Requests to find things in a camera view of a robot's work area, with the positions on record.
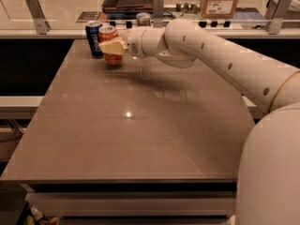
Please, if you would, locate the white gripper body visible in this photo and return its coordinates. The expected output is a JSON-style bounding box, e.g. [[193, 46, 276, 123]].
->
[[127, 27, 146, 57]]

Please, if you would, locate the red coke can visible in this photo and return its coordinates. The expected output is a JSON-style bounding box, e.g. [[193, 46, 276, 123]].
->
[[98, 25, 123, 66]]

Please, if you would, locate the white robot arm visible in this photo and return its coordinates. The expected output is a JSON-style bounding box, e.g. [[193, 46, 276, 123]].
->
[[99, 19, 300, 225]]

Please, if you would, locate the tall silver can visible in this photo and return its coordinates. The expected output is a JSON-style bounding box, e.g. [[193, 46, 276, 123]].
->
[[136, 12, 151, 26]]

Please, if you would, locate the blue pepsi can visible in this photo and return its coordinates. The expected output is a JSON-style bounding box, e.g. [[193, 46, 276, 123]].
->
[[85, 21, 103, 58]]

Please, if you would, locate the cardboard box with label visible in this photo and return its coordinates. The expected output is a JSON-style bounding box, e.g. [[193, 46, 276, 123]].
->
[[201, 0, 238, 19]]

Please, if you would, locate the white drawer front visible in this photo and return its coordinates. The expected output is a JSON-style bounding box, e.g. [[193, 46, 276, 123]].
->
[[25, 192, 236, 217]]

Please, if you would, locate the middle metal bracket post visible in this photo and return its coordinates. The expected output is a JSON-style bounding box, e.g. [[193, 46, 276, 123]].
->
[[153, 0, 164, 28]]

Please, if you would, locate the metal bracket post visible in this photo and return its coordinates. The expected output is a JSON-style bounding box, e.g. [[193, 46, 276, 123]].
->
[[264, 0, 292, 35], [25, 0, 51, 35], [153, 0, 164, 28]]

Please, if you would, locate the left metal bracket post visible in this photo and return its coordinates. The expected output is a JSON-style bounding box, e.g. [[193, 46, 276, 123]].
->
[[25, 0, 51, 35]]

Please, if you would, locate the right metal bracket post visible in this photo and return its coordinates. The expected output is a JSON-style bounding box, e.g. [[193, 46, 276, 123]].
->
[[264, 0, 292, 35]]

